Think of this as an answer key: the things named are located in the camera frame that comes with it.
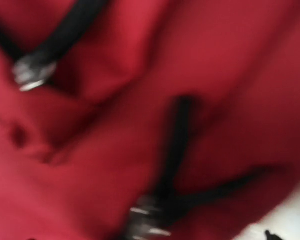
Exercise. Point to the red student backpack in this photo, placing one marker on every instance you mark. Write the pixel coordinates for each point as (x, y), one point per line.
(146, 119)

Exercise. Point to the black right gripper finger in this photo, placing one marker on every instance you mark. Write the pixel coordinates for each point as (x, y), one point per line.
(270, 236)

